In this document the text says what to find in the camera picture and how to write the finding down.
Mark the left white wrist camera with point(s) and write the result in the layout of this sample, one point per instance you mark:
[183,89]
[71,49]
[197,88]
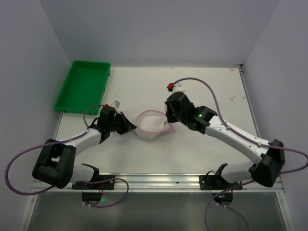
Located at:
[115,105]

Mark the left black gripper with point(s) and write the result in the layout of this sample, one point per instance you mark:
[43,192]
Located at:
[121,123]

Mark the green plastic tray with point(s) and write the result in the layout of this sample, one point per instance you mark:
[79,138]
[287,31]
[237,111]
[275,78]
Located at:
[83,87]

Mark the aluminium front rail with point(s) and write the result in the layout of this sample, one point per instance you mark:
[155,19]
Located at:
[163,183]

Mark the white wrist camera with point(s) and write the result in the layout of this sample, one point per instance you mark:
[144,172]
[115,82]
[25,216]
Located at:
[175,87]
[115,105]

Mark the aluminium right side rail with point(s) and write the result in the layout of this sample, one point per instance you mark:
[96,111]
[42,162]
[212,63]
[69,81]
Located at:
[240,68]

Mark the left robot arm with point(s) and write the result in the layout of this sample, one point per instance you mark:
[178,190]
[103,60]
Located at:
[56,162]

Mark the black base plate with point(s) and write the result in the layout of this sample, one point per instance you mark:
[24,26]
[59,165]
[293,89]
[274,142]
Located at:
[211,181]
[96,184]

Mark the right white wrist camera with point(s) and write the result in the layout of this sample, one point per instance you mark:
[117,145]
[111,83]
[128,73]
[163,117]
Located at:
[175,87]

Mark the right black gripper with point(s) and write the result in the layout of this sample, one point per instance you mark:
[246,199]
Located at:
[171,112]

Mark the aluminium rail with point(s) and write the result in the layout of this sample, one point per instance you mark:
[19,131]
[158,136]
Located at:
[163,183]
[240,68]

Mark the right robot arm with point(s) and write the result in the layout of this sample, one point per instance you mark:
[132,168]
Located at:
[264,163]

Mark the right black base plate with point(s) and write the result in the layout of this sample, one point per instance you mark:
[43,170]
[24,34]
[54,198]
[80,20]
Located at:
[211,181]

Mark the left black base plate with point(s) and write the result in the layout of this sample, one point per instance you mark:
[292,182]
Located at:
[96,184]

